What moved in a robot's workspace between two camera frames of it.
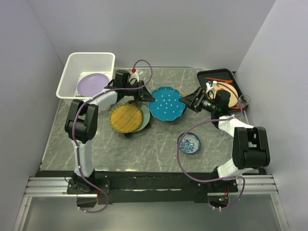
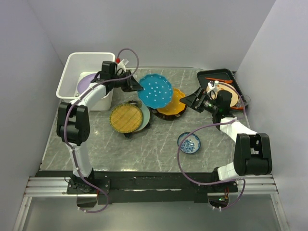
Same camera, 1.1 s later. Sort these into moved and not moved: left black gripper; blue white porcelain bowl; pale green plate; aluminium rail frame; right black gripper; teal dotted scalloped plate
Moved: teal dotted scalloped plate; left black gripper
Not moved: blue white porcelain bowl; pale green plate; right black gripper; aluminium rail frame
